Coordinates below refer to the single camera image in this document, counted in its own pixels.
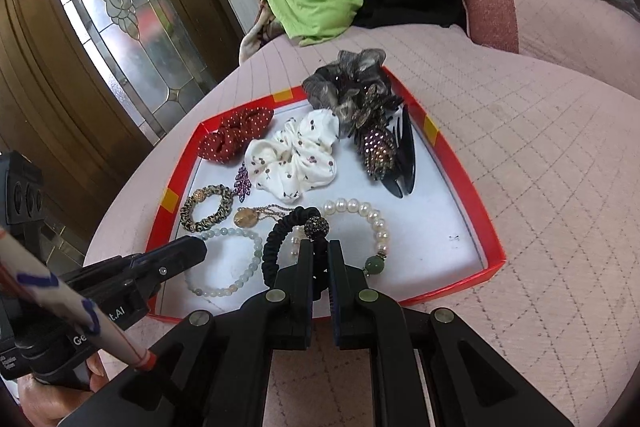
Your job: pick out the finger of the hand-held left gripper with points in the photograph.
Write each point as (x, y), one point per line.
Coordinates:
(185, 247)
(155, 279)

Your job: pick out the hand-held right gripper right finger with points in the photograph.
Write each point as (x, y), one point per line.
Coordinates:
(335, 307)

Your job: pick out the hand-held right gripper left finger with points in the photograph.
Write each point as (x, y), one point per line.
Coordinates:
(305, 277)

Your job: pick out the white cherry print scrunchie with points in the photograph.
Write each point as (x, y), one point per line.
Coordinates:
(300, 157)

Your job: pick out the red cardboard box tray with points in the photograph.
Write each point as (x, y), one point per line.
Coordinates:
(450, 227)

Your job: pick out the black hair claw clip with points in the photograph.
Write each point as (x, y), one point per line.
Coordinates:
(406, 157)

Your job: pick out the person's left hand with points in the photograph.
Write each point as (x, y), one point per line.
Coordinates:
(45, 402)

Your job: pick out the white paper tube blue marks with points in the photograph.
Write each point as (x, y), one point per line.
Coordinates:
(50, 287)

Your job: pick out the purple rhinestone leaf brooch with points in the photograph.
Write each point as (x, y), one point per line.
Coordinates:
(243, 182)

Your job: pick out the red polka dot scrunchie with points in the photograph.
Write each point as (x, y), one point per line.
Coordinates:
(235, 134)

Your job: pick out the brown rhinestone hair clip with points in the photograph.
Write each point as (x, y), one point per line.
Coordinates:
(375, 147)

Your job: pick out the grey organza scrunchie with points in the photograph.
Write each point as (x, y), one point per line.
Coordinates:
(325, 82)

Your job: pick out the wooden door with leaded glass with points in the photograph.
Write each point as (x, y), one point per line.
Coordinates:
(60, 72)

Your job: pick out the beige towel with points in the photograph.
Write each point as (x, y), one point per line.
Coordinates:
(252, 42)

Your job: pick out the black cloth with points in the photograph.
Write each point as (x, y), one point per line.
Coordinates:
(410, 4)

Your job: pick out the pink folded blanket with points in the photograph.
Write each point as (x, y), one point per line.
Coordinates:
(550, 22)

